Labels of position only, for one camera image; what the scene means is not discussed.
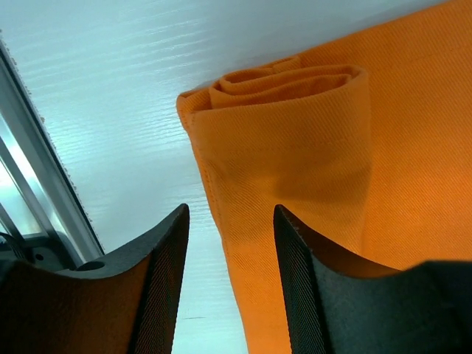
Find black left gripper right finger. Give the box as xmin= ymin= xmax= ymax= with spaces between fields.
xmin=274 ymin=206 xmax=471 ymax=353

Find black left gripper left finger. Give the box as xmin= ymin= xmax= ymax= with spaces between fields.
xmin=1 ymin=204 xmax=190 ymax=353

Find orange trousers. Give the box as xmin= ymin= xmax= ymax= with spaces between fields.
xmin=176 ymin=1 xmax=471 ymax=353

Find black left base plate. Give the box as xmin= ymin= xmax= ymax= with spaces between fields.
xmin=1 ymin=232 xmax=77 ymax=271

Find aluminium front rail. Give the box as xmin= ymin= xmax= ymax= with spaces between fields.
xmin=1 ymin=46 xmax=104 ymax=266

